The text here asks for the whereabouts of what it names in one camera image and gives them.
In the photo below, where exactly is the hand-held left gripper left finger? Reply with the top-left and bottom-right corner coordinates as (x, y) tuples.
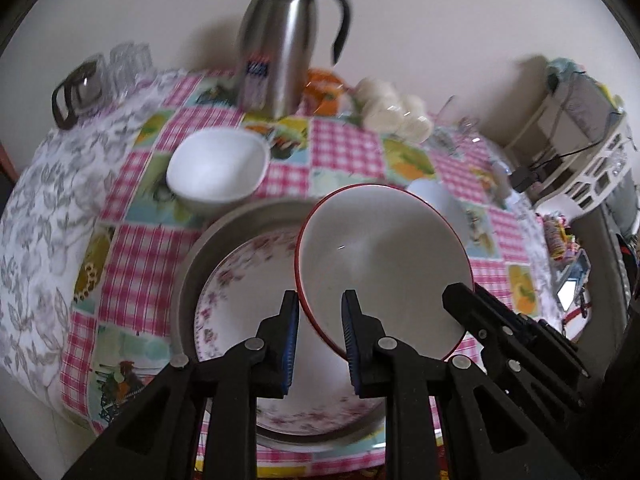
(62, 290), (301, 480)

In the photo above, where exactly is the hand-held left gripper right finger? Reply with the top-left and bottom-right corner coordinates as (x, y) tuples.
(341, 290), (581, 480)

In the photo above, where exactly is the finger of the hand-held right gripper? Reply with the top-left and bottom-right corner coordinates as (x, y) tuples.
(480, 332), (586, 411)
(442, 282), (591, 378)

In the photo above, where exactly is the white floral plate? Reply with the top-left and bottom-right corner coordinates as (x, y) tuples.
(194, 231), (387, 437)

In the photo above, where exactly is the red-rimmed white bowl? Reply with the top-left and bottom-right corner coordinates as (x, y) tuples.
(295, 185), (475, 362)

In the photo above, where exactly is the large stainless steel plate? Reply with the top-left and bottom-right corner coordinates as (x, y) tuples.
(172, 197), (388, 455)

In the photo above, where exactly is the colourful snack packet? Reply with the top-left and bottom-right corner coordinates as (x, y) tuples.
(541, 211), (582, 262)

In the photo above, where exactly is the small white bowl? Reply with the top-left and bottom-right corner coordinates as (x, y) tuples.
(405, 179), (469, 250)

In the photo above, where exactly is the grey round tray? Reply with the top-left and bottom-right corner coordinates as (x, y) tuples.
(564, 185), (640, 323)

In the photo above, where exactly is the black charger adapter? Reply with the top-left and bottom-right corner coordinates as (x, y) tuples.
(512, 166), (547, 194)

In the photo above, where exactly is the white plastic basket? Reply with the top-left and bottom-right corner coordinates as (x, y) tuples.
(502, 109), (640, 207)

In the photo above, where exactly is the pink checkered tablecloth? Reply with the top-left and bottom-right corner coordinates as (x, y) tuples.
(60, 67), (557, 480)

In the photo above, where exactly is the clear glass cup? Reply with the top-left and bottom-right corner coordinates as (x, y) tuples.
(436, 94), (482, 153)

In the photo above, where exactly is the white square bowl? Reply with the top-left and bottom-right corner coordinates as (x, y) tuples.
(166, 128), (269, 215)

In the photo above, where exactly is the pack of white cups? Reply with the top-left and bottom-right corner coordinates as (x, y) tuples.
(352, 76), (434, 144)

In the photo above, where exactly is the grey paper box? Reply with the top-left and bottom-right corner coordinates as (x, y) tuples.
(546, 57), (627, 142)

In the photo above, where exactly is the orange snack packet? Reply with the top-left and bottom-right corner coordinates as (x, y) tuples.
(301, 68), (352, 116)

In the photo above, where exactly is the grey floral cloth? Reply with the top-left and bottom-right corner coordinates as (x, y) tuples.
(0, 70), (168, 406)

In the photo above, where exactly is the stainless steel thermos jug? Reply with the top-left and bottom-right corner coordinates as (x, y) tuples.
(236, 0), (352, 118)

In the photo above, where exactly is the clear drinking glass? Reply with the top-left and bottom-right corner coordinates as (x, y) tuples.
(131, 41), (154, 86)
(109, 45), (132, 92)

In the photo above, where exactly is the orange chair back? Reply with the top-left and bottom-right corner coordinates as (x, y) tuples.
(0, 142), (21, 183)

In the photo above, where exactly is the black cable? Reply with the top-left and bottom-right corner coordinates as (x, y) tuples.
(529, 77), (628, 173)

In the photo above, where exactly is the glass pot with black handle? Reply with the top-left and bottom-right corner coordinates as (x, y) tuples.
(51, 59), (108, 131)

